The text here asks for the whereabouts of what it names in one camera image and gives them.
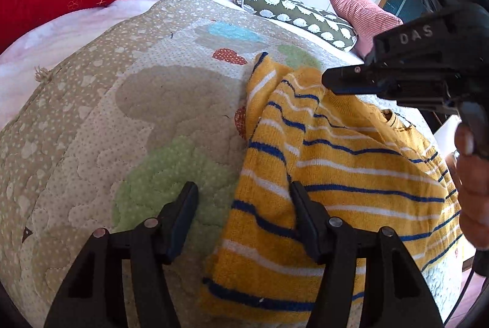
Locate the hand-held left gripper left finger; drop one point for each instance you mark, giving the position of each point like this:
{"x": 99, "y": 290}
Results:
{"x": 181, "y": 221}

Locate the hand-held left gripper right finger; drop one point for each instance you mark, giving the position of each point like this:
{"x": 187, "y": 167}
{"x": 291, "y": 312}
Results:
{"x": 305, "y": 221}

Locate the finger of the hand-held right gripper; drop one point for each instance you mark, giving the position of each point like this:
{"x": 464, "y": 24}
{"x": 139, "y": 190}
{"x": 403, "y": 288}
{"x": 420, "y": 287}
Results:
{"x": 340, "y": 80}

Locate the yellow striped knit sweater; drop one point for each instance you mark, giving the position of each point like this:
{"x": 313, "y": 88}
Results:
{"x": 344, "y": 167}

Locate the person's right hand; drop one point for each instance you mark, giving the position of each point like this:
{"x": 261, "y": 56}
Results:
{"x": 473, "y": 198}

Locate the white television cabinet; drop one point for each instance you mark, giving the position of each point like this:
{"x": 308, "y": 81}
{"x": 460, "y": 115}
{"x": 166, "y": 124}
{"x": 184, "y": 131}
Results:
{"x": 447, "y": 125}

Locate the green sheep-print bolster pillow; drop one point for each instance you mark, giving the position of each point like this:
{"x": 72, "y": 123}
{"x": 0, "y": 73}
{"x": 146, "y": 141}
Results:
{"x": 298, "y": 11}

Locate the quilted patchwork blanket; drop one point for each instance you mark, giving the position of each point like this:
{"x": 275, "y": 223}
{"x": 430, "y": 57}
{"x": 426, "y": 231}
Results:
{"x": 95, "y": 141}

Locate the white bed sheet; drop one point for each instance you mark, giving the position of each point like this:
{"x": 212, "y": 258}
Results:
{"x": 57, "y": 34}

